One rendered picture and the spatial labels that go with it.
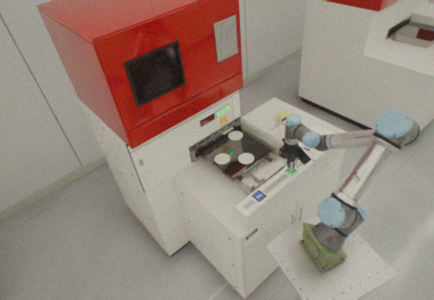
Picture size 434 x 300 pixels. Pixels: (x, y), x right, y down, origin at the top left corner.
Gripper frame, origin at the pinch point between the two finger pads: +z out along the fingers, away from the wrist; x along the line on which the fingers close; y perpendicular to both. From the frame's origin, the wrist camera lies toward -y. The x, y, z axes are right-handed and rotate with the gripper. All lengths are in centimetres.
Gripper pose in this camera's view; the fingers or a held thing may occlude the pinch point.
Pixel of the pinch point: (292, 169)
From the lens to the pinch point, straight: 183.0
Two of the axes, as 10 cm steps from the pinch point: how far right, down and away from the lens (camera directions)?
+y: -6.5, -4.6, 6.1
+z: 1.0, 7.4, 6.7
